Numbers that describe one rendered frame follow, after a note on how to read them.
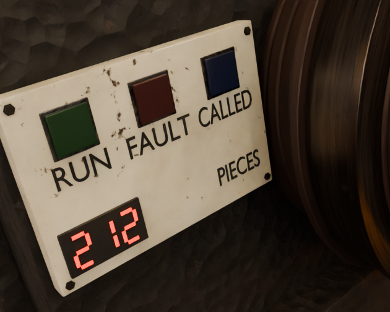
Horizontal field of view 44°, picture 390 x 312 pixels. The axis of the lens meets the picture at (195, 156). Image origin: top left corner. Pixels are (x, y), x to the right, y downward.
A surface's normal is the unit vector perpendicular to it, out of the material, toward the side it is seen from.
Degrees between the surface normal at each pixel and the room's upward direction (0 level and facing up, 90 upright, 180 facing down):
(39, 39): 90
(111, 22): 90
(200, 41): 90
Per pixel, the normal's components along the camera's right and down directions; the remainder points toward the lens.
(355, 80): -0.80, 0.05
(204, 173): 0.60, 0.21
